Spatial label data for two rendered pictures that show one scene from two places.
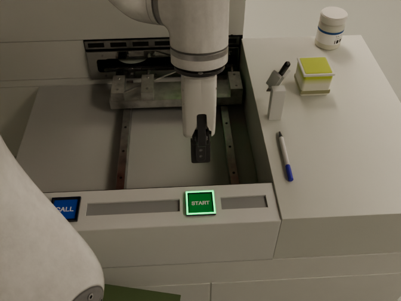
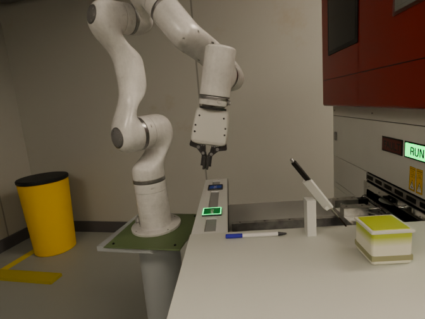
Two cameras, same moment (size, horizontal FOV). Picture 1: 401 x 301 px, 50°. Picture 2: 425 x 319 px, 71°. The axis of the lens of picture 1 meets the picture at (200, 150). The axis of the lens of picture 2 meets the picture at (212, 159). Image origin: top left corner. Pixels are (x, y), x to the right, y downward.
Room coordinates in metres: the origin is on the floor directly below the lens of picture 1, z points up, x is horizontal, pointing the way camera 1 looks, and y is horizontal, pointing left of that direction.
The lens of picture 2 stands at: (0.62, -0.83, 1.28)
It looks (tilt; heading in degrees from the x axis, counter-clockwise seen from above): 11 degrees down; 97
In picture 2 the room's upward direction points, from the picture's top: 5 degrees counter-clockwise
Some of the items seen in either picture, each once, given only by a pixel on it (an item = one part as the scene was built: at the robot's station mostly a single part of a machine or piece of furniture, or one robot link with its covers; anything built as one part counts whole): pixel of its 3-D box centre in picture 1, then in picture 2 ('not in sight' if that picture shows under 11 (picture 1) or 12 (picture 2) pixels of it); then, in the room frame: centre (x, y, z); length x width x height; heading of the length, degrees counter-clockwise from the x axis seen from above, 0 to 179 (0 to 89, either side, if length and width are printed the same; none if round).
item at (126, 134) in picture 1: (125, 143); (301, 222); (0.80, 0.20, 0.84); 0.50 x 0.02 x 0.03; 3
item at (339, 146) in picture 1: (323, 129); (347, 300); (0.79, -0.31, 0.89); 0.62 x 0.35 x 0.14; 3
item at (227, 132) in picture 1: (227, 138); not in sight; (0.81, -0.07, 0.84); 0.50 x 0.02 x 0.03; 3
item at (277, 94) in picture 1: (276, 89); (317, 205); (0.77, -0.17, 1.03); 0.06 x 0.04 x 0.13; 3
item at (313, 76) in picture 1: (312, 76); (382, 238); (0.86, -0.28, 1.00); 0.07 x 0.07 x 0.07; 4
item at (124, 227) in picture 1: (138, 227); (215, 218); (0.50, 0.13, 0.89); 0.55 x 0.09 x 0.14; 93
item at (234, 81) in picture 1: (234, 83); not in sight; (0.97, -0.10, 0.89); 0.08 x 0.03 x 0.03; 3
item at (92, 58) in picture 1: (163, 62); (397, 212); (1.07, 0.11, 0.89); 0.44 x 0.02 x 0.10; 93
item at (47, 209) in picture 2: not in sight; (49, 212); (-1.33, 1.74, 0.36); 0.45 x 0.45 x 0.73
